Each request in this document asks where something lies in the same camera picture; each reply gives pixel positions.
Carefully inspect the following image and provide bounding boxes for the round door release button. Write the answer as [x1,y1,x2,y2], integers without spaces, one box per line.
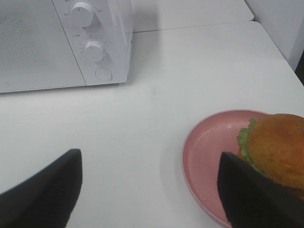
[95,67,113,81]

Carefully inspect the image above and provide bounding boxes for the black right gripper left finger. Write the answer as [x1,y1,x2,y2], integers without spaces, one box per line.
[0,149,82,228]

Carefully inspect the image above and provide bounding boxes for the upper white power knob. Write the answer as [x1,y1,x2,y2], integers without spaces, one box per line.
[70,2,94,28]

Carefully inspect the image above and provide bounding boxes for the lower white timer knob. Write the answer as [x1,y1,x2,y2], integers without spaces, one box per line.
[84,40,104,62]

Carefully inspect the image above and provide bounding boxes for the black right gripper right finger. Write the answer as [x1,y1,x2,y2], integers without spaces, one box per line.
[217,152,304,228]

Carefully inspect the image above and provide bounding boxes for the pink plate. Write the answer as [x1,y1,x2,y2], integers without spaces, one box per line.
[181,110,266,228]

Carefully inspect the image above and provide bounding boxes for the burger with lettuce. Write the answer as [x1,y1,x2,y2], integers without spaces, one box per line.
[237,114,304,199]

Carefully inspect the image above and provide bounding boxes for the white microwave oven body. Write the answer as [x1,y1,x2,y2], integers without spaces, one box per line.
[0,0,133,94]

